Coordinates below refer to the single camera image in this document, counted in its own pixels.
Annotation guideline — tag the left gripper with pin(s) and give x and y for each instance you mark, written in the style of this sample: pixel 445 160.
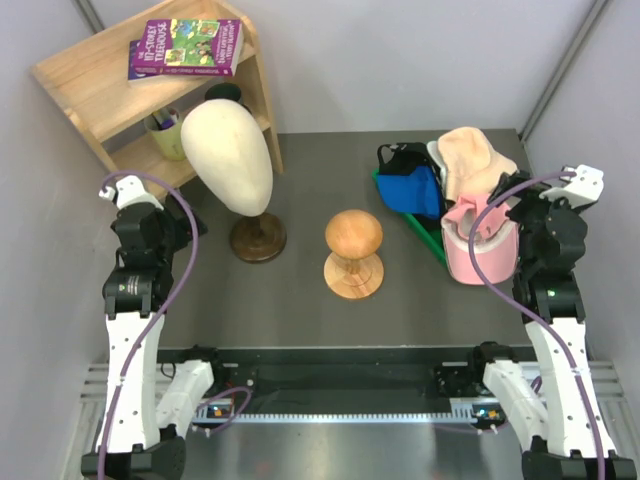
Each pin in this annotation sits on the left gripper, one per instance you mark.
pixel 180 225

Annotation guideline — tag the round wooden hat stand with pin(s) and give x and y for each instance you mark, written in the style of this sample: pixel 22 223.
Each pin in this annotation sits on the round wooden hat stand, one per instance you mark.
pixel 353 270

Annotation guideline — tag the cream mannequin head stand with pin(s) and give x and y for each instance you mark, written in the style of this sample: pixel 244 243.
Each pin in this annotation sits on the cream mannequin head stand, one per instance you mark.
pixel 228 152

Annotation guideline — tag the green pen cup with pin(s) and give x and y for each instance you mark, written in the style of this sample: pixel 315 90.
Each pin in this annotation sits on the green pen cup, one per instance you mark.
pixel 164 126

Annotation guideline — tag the purple treehouse book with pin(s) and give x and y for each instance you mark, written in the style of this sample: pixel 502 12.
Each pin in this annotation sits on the purple treehouse book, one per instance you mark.
pixel 188 47

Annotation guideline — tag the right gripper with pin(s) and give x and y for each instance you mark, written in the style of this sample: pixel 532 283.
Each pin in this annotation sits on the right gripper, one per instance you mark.
pixel 537 199

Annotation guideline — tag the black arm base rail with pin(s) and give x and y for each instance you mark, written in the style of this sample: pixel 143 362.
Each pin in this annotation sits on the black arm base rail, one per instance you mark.
pixel 344 381

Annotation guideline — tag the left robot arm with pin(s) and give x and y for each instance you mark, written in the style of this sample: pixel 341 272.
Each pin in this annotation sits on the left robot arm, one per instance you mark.
pixel 142 435

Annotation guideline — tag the white cap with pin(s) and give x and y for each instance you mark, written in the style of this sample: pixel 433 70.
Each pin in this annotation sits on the white cap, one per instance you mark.
pixel 432 148

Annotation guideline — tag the cream bucket hat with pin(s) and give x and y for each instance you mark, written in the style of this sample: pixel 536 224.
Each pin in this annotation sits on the cream bucket hat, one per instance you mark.
pixel 473 166

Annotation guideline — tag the black cap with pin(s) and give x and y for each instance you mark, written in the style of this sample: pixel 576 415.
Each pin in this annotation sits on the black cap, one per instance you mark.
pixel 405 158

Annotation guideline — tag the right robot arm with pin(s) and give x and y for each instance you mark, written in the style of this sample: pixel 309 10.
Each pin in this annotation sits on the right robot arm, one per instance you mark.
pixel 561 431

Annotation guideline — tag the wooden shelf unit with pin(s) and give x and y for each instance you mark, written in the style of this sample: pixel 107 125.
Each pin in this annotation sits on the wooden shelf unit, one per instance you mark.
pixel 88 82

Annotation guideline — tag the green plastic tray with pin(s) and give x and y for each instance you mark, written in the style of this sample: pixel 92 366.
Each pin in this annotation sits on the green plastic tray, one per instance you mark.
pixel 427 230

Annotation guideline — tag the pink baseball cap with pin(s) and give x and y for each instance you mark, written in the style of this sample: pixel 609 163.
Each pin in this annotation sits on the pink baseball cap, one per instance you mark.
pixel 495 241

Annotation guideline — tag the blue cap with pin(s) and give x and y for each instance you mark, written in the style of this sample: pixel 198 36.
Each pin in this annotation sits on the blue cap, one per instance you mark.
pixel 416 193

